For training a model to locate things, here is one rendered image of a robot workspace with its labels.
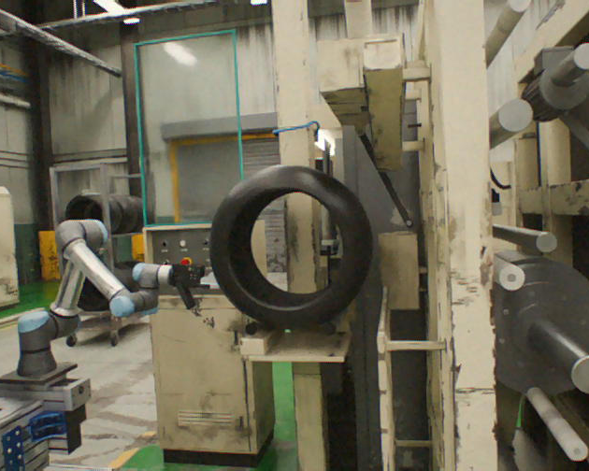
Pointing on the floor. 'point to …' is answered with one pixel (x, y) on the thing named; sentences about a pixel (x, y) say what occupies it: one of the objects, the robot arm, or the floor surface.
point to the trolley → (79, 205)
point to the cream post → (300, 221)
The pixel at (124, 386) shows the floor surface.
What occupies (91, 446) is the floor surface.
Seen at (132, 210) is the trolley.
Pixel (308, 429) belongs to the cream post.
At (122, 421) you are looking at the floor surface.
